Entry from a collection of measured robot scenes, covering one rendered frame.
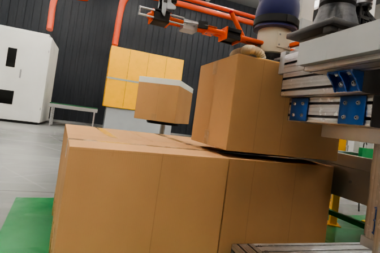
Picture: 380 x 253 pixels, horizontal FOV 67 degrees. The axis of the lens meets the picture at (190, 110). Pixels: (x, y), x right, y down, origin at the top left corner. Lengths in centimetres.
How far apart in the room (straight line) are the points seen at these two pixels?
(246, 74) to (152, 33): 1125
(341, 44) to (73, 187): 87
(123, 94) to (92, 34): 415
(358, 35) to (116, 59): 812
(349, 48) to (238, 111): 54
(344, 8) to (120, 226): 103
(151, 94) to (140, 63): 606
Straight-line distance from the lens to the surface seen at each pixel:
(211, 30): 137
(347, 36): 82
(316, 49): 88
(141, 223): 110
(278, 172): 134
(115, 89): 858
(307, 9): 319
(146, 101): 272
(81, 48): 1201
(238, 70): 120
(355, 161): 158
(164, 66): 888
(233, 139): 119
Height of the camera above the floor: 68
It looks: 2 degrees up
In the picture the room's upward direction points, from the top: 8 degrees clockwise
